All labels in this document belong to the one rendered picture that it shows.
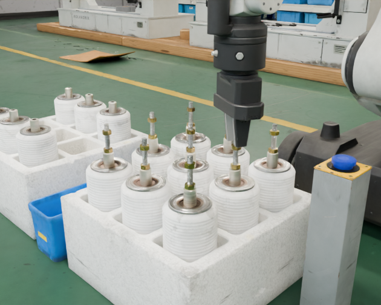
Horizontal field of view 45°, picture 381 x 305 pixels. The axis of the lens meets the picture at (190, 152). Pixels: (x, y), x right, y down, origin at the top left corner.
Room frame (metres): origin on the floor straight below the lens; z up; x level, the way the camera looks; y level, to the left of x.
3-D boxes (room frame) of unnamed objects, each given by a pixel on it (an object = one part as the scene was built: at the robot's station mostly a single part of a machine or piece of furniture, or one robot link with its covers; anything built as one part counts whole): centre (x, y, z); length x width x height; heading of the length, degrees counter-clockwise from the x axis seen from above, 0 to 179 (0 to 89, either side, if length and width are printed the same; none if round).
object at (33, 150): (1.09, 0.39, 0.16); 0.10 x 0.10 x 0.18
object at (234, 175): (0.78, -0.08, 0.26); 0.02 x 0.02 x 0.03
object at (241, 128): (0.76, -0.09, 0.36); 0.03 x 0.02 x 0.06; 110
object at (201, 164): (0.86, 0.00, 0.25); 0.08 x 0.08 x 0.01
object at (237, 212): (0.78, -0.08, 0.16); 0.10 x 0.10 x 0.18
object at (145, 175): (0.78, 0.08, 0.26); 0.02 x 0.02 x 0.03
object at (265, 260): (0.86, 0.00, 0.09); 0.39 x 0.39 x 0.18; 45
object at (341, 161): (0.71, -0.26, 0.32); 0.04 x 0.04 x 0.02
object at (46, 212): (1.01, 0.24, 0.06); 0.30 x 0.11 x 0.12; 134
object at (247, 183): (0.78, -0.08, 0.25); 0.08 x 0.08 x 0.01
